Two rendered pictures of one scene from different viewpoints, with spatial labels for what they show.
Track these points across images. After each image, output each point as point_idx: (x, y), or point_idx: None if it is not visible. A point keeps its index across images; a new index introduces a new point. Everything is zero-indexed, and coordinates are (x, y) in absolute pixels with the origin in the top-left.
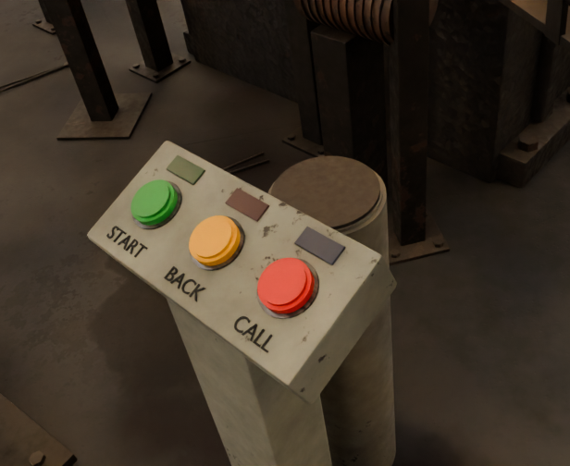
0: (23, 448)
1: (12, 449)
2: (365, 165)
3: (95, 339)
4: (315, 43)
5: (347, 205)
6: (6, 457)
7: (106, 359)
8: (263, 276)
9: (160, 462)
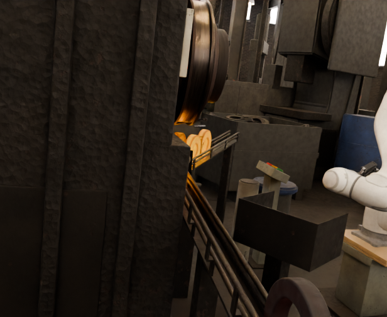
0: (322, 295)
1: (326, 296)
2: (240, 180)
3: (295, 309)
4: None
5: (248, 179)
6: (327, 295)
7: (293, 304)
8: (271, 164)
9: None
